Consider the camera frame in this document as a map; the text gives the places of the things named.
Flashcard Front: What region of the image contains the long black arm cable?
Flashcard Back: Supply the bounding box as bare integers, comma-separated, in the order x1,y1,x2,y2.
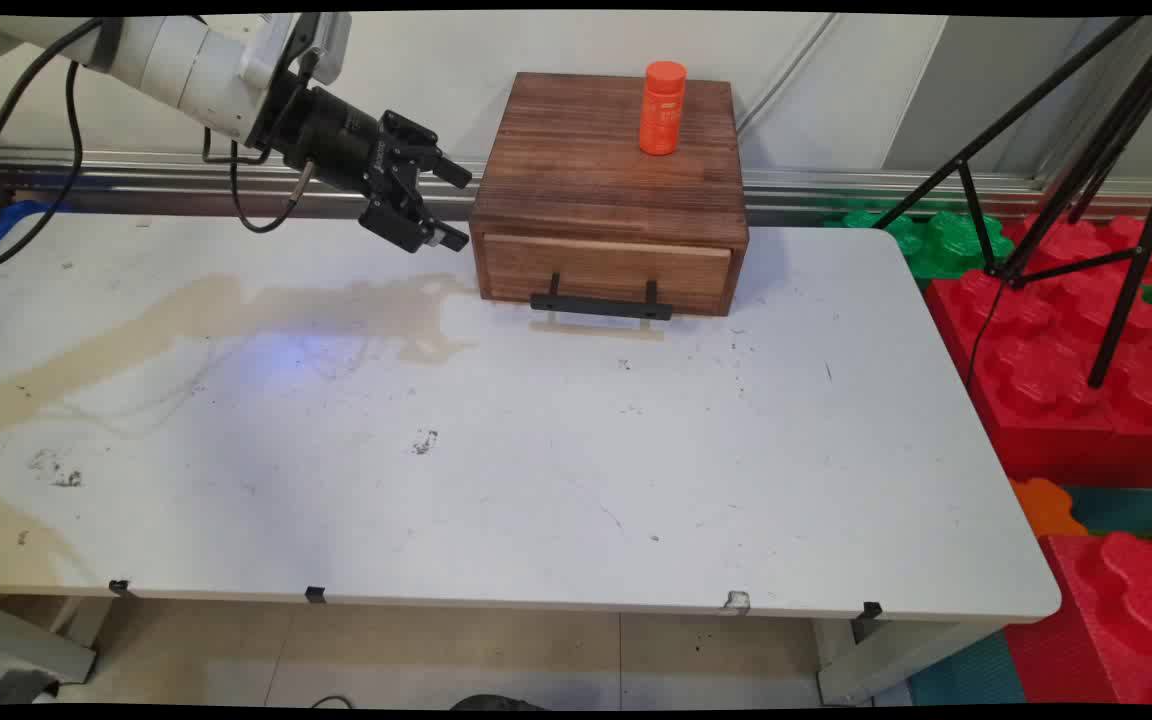
0,18,107,274

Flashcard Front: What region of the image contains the wooden drawer with black handle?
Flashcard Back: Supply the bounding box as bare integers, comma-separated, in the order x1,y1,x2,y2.
481,233,735,323

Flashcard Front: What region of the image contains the blue foam block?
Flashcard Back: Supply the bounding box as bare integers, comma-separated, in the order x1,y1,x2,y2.
0,200,72,271

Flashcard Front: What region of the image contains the aluminium wall rail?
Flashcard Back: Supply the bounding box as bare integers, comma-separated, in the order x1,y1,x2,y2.
0,148,1152,221

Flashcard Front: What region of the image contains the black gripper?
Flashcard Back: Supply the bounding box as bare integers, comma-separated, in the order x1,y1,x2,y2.
256,75,474,254

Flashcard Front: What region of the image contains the large red foam block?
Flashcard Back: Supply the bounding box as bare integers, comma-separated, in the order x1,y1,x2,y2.
924,213,1152,488
1004,530,1152,706

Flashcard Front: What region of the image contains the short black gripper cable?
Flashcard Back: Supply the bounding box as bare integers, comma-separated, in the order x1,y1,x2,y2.
201,125,318,235

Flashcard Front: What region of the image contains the black tripod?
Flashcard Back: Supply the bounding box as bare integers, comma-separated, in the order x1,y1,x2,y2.
871,15,1152,391

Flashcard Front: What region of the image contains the teal foam mat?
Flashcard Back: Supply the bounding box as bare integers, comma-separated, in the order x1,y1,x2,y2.
1066,485,1152,538
906,630,1029,706

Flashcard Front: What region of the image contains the white wall cable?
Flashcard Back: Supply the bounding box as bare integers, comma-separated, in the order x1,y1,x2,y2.
734,14,837,133

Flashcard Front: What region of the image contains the orange plastic bottle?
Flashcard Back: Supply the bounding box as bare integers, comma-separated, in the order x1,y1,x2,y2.
639,61,688,157

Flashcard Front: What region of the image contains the dark wooden drawer cabinet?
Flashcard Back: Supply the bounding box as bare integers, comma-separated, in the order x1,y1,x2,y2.
469,70,750,318

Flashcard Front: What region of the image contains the orange foam piece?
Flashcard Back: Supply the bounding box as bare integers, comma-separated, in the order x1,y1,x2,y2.
1011,477,1089,539

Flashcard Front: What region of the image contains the black bag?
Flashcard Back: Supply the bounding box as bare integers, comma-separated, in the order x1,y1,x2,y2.
449,694,549,712

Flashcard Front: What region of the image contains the white table leg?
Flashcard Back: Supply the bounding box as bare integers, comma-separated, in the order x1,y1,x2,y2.
816,617,1003,707
0,596,115,703

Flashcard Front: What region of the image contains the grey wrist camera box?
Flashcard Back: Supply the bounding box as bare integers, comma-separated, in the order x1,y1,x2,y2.
296,12,353,89

